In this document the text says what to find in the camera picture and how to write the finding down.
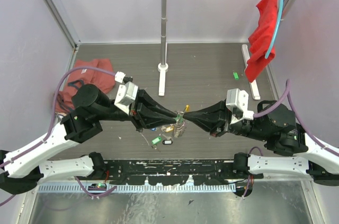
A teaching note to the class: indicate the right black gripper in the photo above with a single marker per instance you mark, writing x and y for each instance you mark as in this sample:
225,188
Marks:
213,119

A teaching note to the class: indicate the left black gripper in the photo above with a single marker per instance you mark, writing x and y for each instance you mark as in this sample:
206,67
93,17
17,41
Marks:
144,117

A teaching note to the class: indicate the green key tag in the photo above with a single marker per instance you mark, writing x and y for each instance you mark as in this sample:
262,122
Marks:
180,117
156,140
235,75

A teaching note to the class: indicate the metal keyring with yellow grip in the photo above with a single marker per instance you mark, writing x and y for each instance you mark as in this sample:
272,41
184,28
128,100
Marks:
179,128

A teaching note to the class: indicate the black key tag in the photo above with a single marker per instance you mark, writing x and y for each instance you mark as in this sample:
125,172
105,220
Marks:
167,142

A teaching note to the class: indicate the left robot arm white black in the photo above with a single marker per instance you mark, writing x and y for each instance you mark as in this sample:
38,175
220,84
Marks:
25,168

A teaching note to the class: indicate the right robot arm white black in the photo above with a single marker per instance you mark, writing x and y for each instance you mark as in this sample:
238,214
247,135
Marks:
296,153

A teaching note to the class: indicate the yellow key tag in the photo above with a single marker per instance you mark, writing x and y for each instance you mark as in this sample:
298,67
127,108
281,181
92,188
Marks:
167,128

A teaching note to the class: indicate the dusty pink folded shirt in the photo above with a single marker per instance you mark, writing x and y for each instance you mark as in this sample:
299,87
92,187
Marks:
82,77

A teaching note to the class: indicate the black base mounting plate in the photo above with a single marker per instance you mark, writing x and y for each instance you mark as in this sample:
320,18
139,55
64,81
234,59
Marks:
171,172

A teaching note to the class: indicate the small green-lit circuit board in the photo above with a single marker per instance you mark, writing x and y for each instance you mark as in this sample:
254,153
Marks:
98,186

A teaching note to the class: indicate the light blue hanger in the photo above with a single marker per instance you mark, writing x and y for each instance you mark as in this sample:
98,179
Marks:
275,32

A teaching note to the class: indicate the red hanging cloth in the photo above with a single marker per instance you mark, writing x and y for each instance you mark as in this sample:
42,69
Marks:
261,38

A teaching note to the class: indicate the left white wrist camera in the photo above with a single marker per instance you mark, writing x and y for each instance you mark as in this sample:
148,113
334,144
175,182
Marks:
127,92

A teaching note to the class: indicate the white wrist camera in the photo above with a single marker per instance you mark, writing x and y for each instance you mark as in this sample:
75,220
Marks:
237,104
127,92

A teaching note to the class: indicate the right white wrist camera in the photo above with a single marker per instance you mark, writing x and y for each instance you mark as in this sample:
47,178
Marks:
237,104

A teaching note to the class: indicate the white slotted cable duct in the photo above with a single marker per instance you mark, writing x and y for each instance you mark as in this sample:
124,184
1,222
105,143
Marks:
74,187

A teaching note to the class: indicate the aluminium frame post left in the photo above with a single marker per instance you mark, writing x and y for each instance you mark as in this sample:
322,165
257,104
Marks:
60,18

